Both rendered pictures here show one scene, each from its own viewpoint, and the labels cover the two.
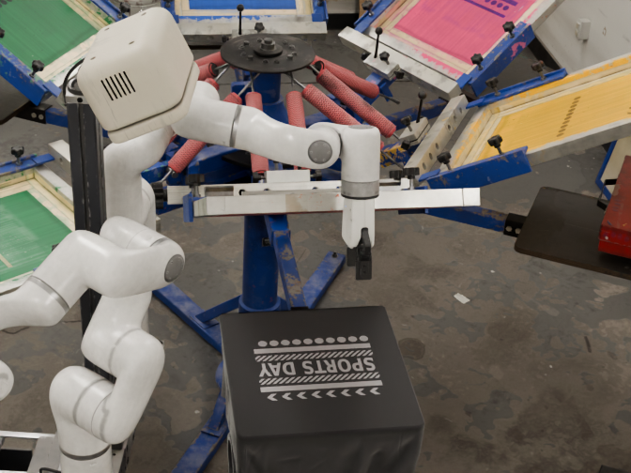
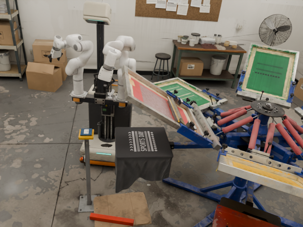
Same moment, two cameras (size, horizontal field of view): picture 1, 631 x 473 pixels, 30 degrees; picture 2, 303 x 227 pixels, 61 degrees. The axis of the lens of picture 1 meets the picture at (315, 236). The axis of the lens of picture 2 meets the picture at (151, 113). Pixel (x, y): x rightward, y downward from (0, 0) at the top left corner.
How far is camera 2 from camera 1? 3.05 m
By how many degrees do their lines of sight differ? 74
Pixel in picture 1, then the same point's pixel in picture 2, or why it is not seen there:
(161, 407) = (209, 182)
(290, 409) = (124, 135)
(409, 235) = not seen: outside the picture
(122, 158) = not seen: hidden behind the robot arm
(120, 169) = not seen: hidden behind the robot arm
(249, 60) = (257, 104)
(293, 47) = (274, 112)
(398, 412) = (122, 153)
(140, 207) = (121, 60)
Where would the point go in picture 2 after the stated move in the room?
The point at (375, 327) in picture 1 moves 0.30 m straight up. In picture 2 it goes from (162, 153) to (166, 124)
